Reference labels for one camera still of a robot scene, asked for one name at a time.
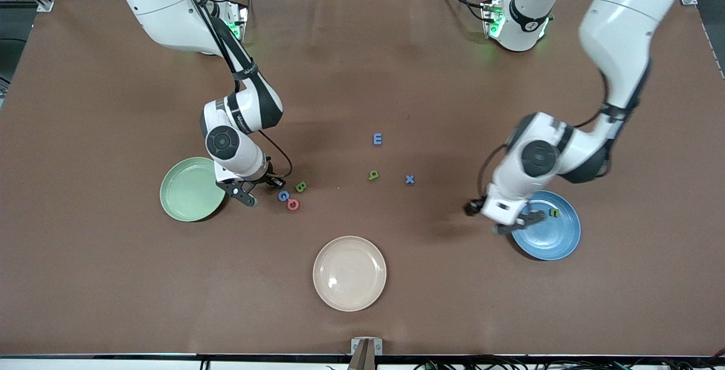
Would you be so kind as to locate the right arm base connector panel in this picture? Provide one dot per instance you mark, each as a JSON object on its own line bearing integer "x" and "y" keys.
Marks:
{"x": 241, "y": 21}

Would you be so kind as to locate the green letter q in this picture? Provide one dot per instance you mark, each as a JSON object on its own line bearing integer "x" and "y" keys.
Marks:
{"x": 372, "y": 177}

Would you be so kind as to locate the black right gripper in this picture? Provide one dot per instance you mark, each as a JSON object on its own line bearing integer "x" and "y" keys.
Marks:
{"x": 268, "y": 179}

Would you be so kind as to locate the green letter B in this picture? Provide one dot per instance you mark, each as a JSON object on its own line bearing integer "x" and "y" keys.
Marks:
{"x": 301, "y": 187}

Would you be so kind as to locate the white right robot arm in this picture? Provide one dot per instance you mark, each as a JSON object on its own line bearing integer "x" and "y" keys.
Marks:
{"x": 164, "y": 13}

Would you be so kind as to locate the red letter Q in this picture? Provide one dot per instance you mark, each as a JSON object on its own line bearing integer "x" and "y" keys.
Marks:
{"x": 289, "y": 204}

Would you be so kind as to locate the light green plate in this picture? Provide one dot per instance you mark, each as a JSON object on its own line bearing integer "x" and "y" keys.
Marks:
{"x": 187, "y": 194}

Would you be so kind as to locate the brown table cover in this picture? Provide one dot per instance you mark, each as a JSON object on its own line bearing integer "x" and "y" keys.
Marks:
{"x": 113, "y": 290}

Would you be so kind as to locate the blue letter m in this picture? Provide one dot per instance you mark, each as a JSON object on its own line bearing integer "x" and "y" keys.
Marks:
{"x": 375, "y": 139}

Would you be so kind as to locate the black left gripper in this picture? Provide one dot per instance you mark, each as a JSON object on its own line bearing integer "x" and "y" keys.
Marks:
{"x": 473, "y": 208}

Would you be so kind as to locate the left arm base connector panel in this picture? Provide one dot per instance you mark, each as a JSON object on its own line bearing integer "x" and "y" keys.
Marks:
{"x": 491, "y": 16}

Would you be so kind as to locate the grey metal camera bracket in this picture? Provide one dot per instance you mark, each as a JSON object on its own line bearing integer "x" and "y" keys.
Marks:
{"x": 378, "y": 344}

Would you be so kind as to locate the beige plate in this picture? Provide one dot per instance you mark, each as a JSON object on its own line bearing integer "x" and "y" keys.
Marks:
{"x": 349, "y": 273}

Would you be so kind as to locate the tan camera pole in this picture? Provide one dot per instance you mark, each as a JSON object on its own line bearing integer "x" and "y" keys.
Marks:
{"x": 362, "y": 358}

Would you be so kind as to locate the blue letter G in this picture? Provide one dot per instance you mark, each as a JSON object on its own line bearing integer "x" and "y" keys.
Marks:
{"x": 279, "y": 195}

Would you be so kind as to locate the blue plate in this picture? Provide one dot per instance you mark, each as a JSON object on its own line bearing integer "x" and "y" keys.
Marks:
{"x": 558, "y": 239}

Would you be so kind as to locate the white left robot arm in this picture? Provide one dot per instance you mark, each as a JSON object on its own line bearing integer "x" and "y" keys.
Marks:
{"x": 623, "y": 18}

